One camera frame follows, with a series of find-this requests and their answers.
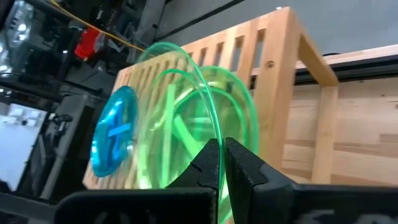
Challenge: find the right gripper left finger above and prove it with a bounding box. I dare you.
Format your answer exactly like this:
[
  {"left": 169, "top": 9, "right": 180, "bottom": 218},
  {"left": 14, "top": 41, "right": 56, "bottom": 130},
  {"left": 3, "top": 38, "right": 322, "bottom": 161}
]
[{"left": 54, "top": 138, "right": 221, "bottom": 224}]

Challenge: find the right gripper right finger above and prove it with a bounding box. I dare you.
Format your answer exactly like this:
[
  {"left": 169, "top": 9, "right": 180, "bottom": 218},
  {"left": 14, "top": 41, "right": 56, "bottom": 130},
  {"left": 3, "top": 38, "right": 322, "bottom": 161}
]
[{"left": 225, "top": 136, "right": 398, "bottom": 224}]

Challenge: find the green transparent plastic plate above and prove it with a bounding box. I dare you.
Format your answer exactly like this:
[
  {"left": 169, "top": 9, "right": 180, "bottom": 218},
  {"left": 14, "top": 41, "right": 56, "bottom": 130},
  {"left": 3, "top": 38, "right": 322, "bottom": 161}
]
[
  {"left": 161, "top": 68, "right": 254, "bottom": 187},
  {"left": 160, "top": 65, "right": 261, "bottom": 190},
  {"left": 135, "top": 41, "right": 226, "bottom": 224}
]

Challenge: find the blue transparent plastic plate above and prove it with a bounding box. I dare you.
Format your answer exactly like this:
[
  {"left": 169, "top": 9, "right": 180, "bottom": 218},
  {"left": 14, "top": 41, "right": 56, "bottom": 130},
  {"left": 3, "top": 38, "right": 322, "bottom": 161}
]
[
  {"left": 91, "top": 86, "right": 139, "bottom": 177},
  {"left": 89, "top": 85, "right": 140, "bottom": 179}
]

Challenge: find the wooden slatted shelf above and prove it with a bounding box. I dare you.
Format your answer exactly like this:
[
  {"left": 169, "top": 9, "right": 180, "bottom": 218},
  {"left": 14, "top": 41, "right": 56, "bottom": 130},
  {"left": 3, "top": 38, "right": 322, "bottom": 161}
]
[{"left": 81, "top": 6, "right": 340, "bottom": 191}]

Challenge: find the grey side table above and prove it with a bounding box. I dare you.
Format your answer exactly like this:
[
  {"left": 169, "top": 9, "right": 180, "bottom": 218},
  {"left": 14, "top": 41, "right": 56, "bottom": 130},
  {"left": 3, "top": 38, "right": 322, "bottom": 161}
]
[{"left": 39, "top": 93, "right": 94, "bottom": 200}]

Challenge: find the black clamp tool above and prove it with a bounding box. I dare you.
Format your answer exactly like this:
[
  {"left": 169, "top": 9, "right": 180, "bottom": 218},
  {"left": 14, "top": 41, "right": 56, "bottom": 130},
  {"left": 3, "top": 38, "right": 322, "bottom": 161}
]
[{"left": 46, "top": 113, "right": 74, "bottom": 147}]

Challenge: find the red object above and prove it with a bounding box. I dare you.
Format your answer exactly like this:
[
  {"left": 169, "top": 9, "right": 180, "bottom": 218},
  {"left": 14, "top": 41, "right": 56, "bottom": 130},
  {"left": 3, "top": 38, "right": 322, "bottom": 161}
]
[{"left": 73, "top": 26, "right": 101, "bottom": 60}]

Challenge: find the yellow cable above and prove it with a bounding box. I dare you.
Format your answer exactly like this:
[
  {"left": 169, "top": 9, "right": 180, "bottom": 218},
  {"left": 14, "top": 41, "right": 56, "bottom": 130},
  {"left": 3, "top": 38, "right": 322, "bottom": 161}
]
[{"left": 46, "top": 0, "right": 147, "bottom": 53}]

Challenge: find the black aluminium frame rail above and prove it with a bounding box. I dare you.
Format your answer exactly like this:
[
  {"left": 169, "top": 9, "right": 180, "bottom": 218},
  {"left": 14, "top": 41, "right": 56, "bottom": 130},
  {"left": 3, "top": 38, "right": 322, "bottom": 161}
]
[{"left": 294, "top": 55, "right": 398, "bottom": 85}]

